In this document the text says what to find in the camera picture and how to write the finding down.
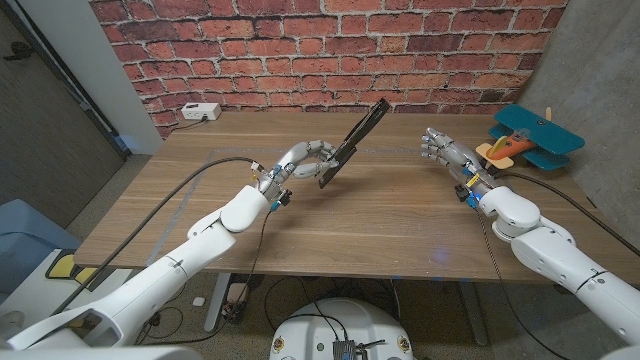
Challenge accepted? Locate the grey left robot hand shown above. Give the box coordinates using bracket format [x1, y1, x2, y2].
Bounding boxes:
[258, 139, 341, 201]

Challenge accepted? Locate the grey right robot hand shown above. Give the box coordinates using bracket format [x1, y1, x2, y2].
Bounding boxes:
[420, 126, 494, 194]

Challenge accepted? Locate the black stapler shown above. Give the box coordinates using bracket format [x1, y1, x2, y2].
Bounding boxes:
[318, 97, 392, 190]

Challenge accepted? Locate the teal orange toy airplane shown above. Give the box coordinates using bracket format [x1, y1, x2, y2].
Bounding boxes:
[474, 103, 586, 176]

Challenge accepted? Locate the white power strip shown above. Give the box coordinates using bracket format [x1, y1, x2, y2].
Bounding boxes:
[180, 102, 223, 122]

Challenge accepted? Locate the red brick printed backdrop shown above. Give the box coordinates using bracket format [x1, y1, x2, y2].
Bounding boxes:
[89, 0, 571, 139]

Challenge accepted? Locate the clear tape strip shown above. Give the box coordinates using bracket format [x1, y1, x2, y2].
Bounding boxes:
[144, 148, 216, 267]

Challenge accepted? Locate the table control box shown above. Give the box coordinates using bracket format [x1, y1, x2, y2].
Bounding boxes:
[222, 282, 250, 324]

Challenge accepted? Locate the grey table leg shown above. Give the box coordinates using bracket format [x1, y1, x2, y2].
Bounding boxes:
[457, 279, 490, 347]
[203, 272, 232, 334]

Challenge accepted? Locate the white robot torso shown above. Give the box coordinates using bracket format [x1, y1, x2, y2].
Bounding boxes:
[269, 298, 415, 360]

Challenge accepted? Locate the grey module on torso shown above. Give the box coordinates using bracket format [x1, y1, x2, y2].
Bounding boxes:
[332, 339, 371, 360]

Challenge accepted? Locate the dark grey door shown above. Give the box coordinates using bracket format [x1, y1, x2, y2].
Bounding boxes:
[0, 7, 126, 229]

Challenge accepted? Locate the blue plastic bin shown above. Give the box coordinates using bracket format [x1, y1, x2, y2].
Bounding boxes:
[0, 198, 84, 296]

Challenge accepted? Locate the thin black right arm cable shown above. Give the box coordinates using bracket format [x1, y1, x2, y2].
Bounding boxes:
[473, 208, 574, 360]

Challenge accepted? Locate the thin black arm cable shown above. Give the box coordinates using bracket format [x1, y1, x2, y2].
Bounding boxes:
[133, 210, 274, 347]
[473, 208, 574, 360]

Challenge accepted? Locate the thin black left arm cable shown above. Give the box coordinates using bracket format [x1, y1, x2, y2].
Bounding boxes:
[133, 210, 274, 347]

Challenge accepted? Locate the black power strip cable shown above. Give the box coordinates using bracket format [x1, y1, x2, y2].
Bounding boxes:
[168, 117, 209, 134]

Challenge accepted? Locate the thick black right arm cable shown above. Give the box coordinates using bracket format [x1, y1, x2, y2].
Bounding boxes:
[494, 171, 640, 259]

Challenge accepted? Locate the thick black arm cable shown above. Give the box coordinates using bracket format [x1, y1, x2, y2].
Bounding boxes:
[494, 171, 640, 259]
[49, 156, 264, 316]

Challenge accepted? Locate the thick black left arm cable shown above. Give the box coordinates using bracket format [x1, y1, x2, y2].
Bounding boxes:
[49, 156, 264, 316]

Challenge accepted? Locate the black door handle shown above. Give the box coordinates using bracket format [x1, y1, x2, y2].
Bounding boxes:
[3, 40, 34, 62]

